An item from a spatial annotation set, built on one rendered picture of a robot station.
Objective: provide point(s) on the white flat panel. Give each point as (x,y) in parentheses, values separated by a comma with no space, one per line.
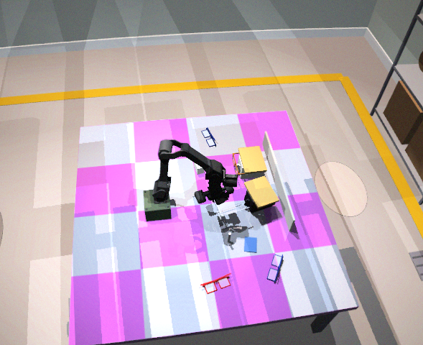
(286,208)

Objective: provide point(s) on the white rectangular block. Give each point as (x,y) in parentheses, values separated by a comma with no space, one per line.
(198,169)

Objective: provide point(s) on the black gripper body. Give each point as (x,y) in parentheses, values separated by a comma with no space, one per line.
(201,196)

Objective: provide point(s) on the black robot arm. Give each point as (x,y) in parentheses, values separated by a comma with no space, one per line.
(215,171)

